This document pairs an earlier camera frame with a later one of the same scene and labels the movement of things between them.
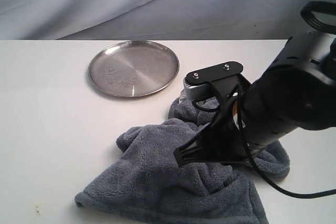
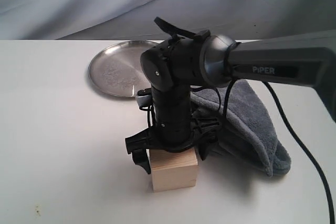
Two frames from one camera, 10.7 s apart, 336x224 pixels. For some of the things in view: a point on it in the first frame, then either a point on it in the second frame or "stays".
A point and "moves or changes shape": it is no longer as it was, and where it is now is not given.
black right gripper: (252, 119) → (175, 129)
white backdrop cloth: (160, 6) stays
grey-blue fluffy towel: (150, 185) moves or changes shape
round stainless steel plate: (133, 68) stays
